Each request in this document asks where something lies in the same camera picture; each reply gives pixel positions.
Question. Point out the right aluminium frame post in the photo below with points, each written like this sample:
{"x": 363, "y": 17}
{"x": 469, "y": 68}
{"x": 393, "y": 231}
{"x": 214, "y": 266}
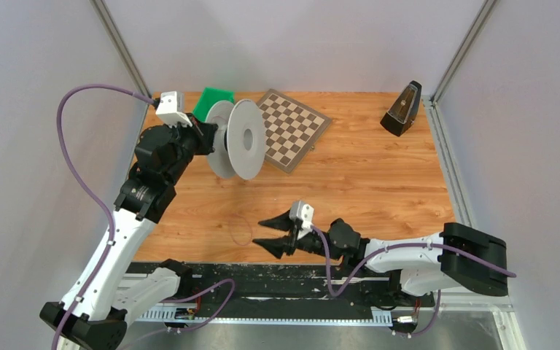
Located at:
{"x": 472, "y": 34}

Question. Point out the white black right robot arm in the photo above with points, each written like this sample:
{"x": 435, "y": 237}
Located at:
{"x": 457, "y": 256}

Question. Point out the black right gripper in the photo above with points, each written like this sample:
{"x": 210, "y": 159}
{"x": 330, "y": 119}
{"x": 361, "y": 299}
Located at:
{"x": 277, "y": 246}

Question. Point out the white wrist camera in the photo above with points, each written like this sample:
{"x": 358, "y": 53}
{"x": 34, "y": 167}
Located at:
{"x": 302, "y": 214}
{"x": 170, "y": 110}

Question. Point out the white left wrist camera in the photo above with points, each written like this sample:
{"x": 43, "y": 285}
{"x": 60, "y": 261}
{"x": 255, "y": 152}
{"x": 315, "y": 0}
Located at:
{"x": 170, "y": 110}

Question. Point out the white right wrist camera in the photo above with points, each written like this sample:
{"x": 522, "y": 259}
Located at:
{"x": 302, "y": 214}

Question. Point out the wooden chessboard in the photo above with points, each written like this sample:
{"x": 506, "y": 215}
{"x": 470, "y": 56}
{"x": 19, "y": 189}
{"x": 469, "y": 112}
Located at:
{"x": 291, "y": 129}

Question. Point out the green plastic bin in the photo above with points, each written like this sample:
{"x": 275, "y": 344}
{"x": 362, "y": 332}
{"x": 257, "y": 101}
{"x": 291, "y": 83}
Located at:
{"x": 208, "y": 98}

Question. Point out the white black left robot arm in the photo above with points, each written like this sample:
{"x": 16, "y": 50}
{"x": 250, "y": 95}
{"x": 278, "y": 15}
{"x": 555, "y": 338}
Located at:
{"x": 93, "y": 314}

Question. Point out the black wooden metronome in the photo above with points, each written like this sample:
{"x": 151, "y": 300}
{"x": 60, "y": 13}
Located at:
{"x": 402, "y": 114}

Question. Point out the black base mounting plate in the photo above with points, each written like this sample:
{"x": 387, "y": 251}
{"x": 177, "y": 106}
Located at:
{"x": 276, "y": 291}

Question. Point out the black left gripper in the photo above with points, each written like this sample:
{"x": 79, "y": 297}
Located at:
{"x": 204, "y": 133}

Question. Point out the aluminium frame post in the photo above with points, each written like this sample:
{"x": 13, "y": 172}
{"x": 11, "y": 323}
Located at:
{"x": 472, "y": 34}
{"x": 113, "y": 32}

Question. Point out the left aluminium frame post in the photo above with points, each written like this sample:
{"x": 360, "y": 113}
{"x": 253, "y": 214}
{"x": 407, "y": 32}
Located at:
{"x": 113, "y": 32}

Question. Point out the white perforated cable spool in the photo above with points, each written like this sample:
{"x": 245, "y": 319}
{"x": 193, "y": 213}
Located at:
{"x": 239, "y": 142}

